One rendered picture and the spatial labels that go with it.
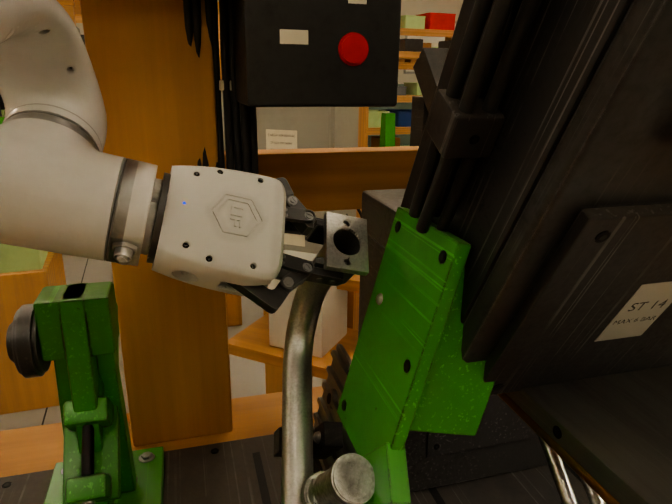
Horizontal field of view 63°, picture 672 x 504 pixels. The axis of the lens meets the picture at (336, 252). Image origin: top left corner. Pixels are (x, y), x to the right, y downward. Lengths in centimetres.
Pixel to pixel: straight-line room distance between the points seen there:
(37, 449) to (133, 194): 55
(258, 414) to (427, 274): 53
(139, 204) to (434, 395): 27
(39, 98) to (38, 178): 9
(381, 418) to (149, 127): 44
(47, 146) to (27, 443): 56
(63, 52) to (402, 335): 34
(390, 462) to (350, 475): 3
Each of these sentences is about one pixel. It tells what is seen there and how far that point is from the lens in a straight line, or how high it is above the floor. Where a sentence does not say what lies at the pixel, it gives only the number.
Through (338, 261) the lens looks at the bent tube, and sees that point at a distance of 47.
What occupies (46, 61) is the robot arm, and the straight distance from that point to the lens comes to 49.
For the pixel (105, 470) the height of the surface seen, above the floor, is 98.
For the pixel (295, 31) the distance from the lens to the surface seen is 61.
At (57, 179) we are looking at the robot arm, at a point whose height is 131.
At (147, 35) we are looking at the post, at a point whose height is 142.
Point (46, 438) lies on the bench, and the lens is 94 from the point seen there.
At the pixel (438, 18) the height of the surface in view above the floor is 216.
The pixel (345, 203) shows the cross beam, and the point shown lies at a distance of 85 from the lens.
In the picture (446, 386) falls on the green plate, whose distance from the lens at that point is 45.
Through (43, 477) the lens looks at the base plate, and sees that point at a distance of 83.
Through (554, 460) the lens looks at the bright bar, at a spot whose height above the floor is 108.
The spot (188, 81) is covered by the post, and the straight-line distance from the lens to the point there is 71.
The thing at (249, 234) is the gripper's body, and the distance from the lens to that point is 45.
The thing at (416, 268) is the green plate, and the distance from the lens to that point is 44.
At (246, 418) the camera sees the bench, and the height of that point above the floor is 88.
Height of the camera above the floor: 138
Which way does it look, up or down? 18 degrees down
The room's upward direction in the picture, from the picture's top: 1 degrees clockwise
